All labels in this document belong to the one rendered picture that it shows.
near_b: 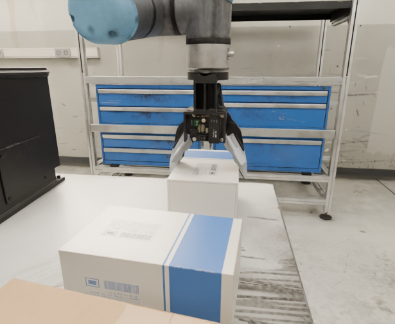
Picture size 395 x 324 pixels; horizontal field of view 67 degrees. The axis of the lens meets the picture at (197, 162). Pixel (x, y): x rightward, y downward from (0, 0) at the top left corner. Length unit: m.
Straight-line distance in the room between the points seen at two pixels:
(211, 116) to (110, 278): 0.29
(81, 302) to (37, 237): 0.43
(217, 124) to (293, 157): 1.61
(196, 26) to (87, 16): 0.17
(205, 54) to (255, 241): 0.32
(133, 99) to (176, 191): 1.62
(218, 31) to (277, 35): 2.35
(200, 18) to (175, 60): 2.38
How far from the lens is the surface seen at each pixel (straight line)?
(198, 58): 0.51
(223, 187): 0.50
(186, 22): 0.53
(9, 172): 0.71
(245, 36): 2.84
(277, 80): 1.97
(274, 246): 0.54
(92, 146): 2.26
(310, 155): 2.10
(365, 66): 3.02
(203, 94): 0.50
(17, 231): 0.66
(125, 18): 0.41
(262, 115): 2.00
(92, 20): 0.42
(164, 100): 2.04
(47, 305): 0.21
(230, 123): 0.56
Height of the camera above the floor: 0.99
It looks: 17 degrees down
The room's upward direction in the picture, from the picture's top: straight up
